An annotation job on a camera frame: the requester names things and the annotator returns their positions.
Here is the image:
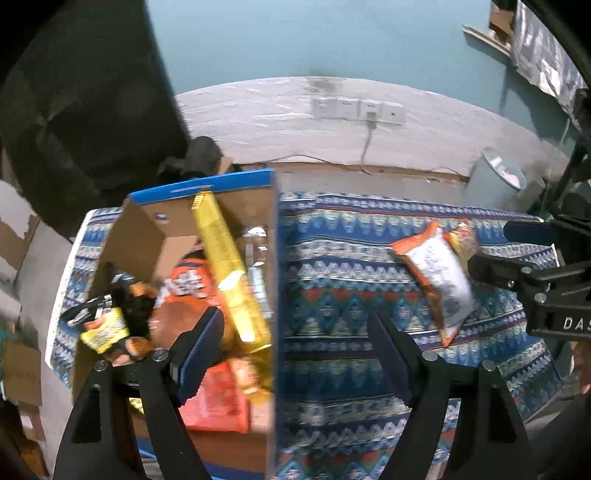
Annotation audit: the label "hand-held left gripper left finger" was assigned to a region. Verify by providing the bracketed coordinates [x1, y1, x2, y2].
[53, 307, 226, 480]

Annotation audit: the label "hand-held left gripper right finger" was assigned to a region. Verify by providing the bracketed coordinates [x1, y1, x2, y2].
[368, 308, 537, 480]

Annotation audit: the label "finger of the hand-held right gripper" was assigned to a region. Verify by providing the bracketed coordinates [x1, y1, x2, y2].
[467, 253, 537, 291]
[503, 219, 561, 248]

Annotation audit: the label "red and yellow snack packet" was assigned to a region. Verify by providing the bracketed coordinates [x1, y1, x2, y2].
[445, 220, 481, 271]

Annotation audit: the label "orange striped snack packet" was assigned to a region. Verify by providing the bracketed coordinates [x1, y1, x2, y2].
[178, 357, 251, 433]

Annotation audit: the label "white snack packet orange edges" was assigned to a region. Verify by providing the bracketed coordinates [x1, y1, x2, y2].
[390, 220, 481, 348]

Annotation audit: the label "orange snack packet white lettering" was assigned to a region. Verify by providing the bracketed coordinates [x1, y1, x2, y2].
[152, 256, 218, 315]

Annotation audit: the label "black and yellow snack packet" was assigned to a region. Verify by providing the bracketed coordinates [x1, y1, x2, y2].
[60, 270, 155, 367]

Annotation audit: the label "blue cardboard box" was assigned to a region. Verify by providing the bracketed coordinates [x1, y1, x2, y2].
[71, 168, 283, 478]

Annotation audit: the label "pale grey trash bin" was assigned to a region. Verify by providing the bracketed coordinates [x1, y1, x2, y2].
[463, 147, 527, 210]

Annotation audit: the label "black stand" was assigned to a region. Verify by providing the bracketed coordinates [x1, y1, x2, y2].
[545, 88, 591, 222]

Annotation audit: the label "patterned blue tablecloth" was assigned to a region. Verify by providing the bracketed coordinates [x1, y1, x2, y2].
[46, 191, 565, 480]

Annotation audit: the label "silver foil sheet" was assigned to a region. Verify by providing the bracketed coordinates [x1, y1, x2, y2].
[512, 0, 588, 108]

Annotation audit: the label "small black device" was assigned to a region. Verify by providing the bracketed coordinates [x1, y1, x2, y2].
[157, 136, 223, 179]

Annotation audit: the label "wooden boards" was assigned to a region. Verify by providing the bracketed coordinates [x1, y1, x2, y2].
[463, 0, 514, 57]

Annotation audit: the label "torn cardboard pieces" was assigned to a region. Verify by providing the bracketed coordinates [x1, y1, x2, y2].
[0, 180, 44, 416]

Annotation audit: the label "large dark furniture piece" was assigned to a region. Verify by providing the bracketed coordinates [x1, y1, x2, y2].
[0, 0, 191, 234]

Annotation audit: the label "grey power cable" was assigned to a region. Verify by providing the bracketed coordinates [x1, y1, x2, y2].
[277, 113, 380, 176]

